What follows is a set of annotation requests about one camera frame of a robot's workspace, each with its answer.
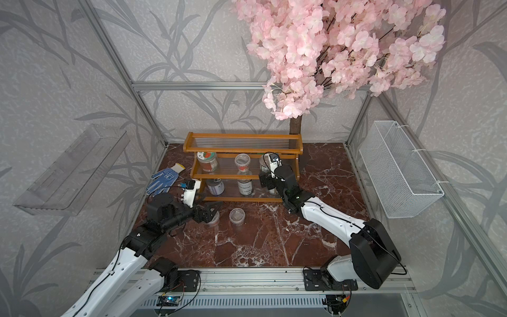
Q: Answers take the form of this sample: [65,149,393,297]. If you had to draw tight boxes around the aluminium horizontal back bar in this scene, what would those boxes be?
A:
[132,81,266,91]

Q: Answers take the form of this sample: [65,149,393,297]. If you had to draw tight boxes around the jar with red green lid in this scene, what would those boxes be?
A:
[197,151,219,173]

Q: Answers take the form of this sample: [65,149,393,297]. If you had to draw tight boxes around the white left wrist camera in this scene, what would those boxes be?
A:
[180,179,201,208]

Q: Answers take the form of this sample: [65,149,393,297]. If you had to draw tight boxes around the clear seed jar middle shelf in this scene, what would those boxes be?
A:
[234,153,251,173]

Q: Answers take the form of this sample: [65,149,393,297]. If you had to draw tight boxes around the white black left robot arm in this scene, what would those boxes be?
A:
[65,191,223,316]

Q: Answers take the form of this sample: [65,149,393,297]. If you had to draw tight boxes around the tall can green white label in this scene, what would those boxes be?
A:
[237,171,253,196]

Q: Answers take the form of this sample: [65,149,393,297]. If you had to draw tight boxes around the aluminium frame post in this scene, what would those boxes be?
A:
[345,94,372,147]
[79,0,168,147]

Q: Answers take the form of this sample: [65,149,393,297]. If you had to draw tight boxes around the circuit board right with wires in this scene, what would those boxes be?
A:
[322,294,351,316]

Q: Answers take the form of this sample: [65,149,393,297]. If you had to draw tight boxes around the tin can purple label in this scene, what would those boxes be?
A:
[206,178,225,196]

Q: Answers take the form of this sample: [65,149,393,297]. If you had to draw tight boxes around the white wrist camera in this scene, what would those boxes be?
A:
[180,179,201,208]
[269,152,281,178]

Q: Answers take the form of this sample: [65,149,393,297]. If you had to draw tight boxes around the aluminium frame post right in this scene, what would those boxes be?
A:
[345,94,372,147]

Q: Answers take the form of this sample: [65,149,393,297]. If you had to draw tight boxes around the clear acrylic wall shelf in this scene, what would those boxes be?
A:
[14,124,130,217]

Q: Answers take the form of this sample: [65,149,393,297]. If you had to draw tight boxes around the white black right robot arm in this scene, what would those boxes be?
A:
[259,165,401,291]

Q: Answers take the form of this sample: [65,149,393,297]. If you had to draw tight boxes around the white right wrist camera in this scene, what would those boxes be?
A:
[269,152,281,178]

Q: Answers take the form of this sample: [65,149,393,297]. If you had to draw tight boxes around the orange wooden three-tier shelf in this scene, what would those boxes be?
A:
[184,132,303,203]

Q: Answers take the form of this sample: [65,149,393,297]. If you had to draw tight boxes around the white wire mesh basket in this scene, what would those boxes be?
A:
[359,120,444,219]

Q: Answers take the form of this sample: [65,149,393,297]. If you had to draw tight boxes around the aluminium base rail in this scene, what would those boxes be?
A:
[82,266,417,296]

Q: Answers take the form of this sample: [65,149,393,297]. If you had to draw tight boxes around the silver tin can green label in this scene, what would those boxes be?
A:
[259,153,271,173]

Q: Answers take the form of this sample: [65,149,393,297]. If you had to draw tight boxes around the green circuit board left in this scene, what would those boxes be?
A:
[157,295,181,307]

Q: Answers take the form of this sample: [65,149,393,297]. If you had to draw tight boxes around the brown tree trunk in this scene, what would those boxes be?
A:
[289,116,302,135]

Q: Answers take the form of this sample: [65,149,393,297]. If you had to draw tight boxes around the blue white work glove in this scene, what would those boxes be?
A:
[146,163,186,196]

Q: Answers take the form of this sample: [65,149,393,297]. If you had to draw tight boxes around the aluminium frame post left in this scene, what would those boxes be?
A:
[79,0,168,147]

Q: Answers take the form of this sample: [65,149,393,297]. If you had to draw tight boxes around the pink blossom tree crown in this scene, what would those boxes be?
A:
[234,1,446,120]

